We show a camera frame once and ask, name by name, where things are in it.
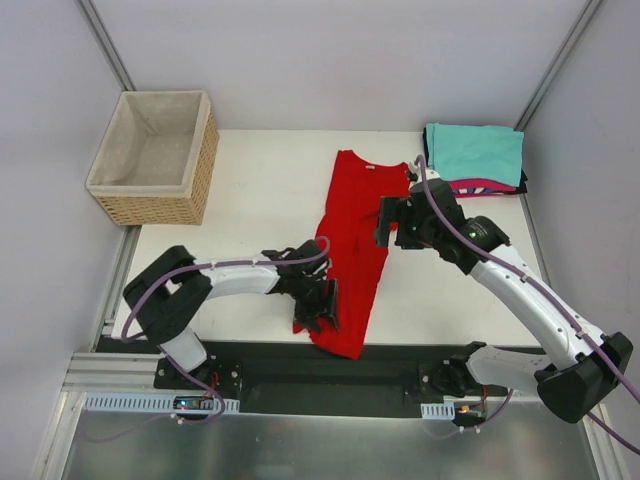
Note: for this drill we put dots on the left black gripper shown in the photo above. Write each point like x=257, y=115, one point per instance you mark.
x=323, y=304

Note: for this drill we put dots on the right aluminium frame post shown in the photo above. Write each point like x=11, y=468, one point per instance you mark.
x=585, y=18

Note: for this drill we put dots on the black t shirt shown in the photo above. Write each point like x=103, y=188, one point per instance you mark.
x=522, y=185

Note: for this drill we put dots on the pink t shirt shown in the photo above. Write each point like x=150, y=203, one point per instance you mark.
x=480, y=187

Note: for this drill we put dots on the teal t shirt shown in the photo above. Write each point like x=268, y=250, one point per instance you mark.
x=463, y=152

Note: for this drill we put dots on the wicker basket with cloth liner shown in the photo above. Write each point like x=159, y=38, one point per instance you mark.
x=155, y=162

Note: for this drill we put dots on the left aluminium frame post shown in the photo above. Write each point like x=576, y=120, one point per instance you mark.
x=105, y=44

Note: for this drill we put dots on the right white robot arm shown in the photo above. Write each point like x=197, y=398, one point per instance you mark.
x=580, y=364

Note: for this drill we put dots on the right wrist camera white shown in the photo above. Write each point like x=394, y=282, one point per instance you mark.
x=415, y=174

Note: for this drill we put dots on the red t shirt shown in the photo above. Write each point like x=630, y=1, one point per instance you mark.
x=349, y=222

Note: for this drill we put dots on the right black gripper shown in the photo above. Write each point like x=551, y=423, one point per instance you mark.
x=388, y=220

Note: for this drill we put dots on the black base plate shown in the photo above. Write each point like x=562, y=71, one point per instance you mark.
x=386, y=381

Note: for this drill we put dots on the aluminium frame post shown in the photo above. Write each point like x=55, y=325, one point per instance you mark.
x=105, y=44
x=585, y=18

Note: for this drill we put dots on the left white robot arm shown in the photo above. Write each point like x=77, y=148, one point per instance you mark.
x=166, y=296

